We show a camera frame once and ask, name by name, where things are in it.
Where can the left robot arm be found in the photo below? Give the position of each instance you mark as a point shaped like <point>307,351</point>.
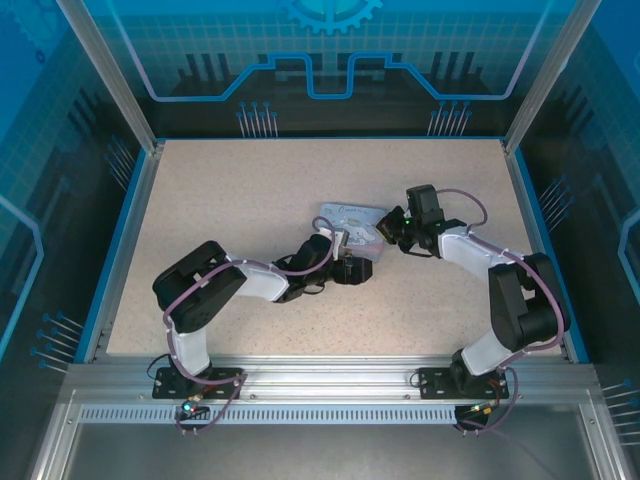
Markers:
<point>260,282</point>

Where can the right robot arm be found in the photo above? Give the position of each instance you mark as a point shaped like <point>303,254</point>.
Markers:
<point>470,252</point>

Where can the pastel cartoon tin box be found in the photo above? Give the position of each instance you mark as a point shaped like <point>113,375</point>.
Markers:
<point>357,215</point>

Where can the small connector with LED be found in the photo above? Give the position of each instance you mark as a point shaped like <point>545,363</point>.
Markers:
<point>190,407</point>
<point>482,410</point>

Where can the grey metal shelf panel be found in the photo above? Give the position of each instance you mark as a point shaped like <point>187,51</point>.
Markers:
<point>325,455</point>

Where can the aluminium side frame rail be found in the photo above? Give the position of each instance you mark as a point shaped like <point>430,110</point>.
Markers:
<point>127,250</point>
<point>525,200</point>

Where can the aluminium front frame rail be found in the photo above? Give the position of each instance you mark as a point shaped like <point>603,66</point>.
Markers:
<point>325,375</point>

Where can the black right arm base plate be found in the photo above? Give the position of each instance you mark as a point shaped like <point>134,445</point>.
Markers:
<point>432,382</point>

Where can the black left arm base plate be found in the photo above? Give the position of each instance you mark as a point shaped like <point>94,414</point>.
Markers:
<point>225,377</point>

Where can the aluminium frame post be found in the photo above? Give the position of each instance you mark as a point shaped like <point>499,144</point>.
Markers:
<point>112,75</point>
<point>542,75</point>

